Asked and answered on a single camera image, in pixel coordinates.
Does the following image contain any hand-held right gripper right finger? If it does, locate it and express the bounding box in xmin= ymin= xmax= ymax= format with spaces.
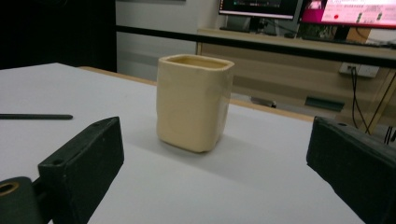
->
xmin=305 ymin=116 xmax=396 ymax=224

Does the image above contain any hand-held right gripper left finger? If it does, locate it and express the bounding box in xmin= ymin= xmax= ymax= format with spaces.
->
xmin=37 ymin=116 xmax=125 ymax=224

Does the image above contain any black pen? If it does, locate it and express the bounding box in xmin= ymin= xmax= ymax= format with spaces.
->
xmin=0 ymin=113 xmax=75 ymax=121

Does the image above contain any cream square pen holder cup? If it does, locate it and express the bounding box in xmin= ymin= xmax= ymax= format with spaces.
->
xmin=155 ymin=53 xmax=235 ymax=154

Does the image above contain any white power strip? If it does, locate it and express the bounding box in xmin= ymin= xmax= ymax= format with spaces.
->
xmin=338 ymin=62 xmax=381 ymax=78

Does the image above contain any white and black floor device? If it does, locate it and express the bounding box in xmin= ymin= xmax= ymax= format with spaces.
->
xmin=249 ymin=96 xmax=277 ymax=109

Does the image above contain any light wooden desk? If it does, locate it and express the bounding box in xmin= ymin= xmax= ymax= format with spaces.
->
xmin=196 ymin=28 xmax=396 ymax=127

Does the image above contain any black keyboard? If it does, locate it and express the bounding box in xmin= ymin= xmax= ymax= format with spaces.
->
xmin=301 ymin=35 xmax=396 ymax=50

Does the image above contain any black curtain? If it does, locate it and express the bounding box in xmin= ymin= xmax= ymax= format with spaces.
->
xmin=0 ymin=0 xmax=118 ymax=73

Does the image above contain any pink-screen computer monitor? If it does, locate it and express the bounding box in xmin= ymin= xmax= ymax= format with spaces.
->
xmin=300 ymin=0 xmax=396 ymax=30

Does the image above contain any dark-screen computer monitor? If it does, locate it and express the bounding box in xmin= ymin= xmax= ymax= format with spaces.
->
xmin=218 ymin=0 xmax=301 ymax=21

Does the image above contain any black power cable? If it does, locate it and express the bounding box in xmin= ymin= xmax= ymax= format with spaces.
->
xmin=350 ymin=65 xmax=372 ymax=135

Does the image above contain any green metal floor bracket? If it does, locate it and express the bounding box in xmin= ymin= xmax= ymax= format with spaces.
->
xmin=304 ymin=95 xmax=346 ymax=113

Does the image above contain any black metal rail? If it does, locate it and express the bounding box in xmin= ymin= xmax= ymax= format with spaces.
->
xmin=115 ymin=24 xmax=396 ymax=70

